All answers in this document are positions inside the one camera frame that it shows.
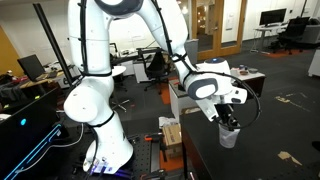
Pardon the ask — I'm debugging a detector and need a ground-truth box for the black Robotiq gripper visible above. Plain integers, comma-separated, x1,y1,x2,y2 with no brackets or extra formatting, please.
215,103,242,132

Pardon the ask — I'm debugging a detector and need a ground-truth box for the clear plastic cup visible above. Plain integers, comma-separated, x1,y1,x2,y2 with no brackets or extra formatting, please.
218,124,241,149

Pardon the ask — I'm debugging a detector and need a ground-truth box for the white cabinet black side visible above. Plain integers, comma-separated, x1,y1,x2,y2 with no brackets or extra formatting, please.
229,67,268,98

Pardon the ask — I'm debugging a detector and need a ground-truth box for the small printed cardboard box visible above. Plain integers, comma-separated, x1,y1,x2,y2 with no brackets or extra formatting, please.
162,123,183,159

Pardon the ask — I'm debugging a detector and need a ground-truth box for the small tan tape scrap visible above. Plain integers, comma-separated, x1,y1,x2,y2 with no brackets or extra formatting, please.
277,150,303,167

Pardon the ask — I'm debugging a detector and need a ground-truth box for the white crumpled bag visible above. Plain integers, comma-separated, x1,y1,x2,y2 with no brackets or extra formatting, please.
158,116,180,130

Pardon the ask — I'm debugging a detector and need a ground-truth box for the orange black clamp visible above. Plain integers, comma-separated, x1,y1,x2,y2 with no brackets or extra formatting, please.
144,132,168,143
139,168,168,180

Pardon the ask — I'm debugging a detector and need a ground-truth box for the black office chair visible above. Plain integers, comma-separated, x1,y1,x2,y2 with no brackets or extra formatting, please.
270,16,311,56
143,50,169,95

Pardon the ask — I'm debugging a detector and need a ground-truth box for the white office desk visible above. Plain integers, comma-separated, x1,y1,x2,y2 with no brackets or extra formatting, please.
253,23,288,54
111,46,162,84

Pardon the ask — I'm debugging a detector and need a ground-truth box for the wooden door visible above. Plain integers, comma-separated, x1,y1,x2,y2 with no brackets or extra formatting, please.
191,0,248,62

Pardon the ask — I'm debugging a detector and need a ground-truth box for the white furniture panel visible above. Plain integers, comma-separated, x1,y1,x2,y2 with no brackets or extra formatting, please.
308,48,320,78

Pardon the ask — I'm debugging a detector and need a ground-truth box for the black monitor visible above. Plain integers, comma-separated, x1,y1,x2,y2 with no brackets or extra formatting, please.
259,8,288,28
17,54,46,83

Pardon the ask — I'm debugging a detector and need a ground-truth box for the white round stool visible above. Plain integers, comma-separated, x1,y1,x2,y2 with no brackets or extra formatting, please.
109,65,132,113

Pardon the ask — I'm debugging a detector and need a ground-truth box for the black diagonal pole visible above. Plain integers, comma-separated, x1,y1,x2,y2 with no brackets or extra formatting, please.
32,3,75,86

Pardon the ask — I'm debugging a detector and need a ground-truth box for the cluttered wooden desk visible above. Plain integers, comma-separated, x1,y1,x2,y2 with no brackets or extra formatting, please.
0,70,65,92

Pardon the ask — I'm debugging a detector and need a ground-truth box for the black computer tower blue light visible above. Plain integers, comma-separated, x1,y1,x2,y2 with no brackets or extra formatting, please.
0,87,64,180

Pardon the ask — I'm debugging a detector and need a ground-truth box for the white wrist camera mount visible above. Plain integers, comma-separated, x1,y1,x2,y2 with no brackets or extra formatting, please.
195,87,248,123

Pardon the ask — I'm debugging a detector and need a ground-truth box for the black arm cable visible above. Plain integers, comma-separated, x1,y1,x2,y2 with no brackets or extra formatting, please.
77,0,262,131

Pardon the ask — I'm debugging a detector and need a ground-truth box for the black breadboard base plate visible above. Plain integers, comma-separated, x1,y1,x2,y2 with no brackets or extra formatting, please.
66,133,168,180

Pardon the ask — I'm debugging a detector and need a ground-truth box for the white cable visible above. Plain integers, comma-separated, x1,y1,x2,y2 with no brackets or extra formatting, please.
16,123,84,174

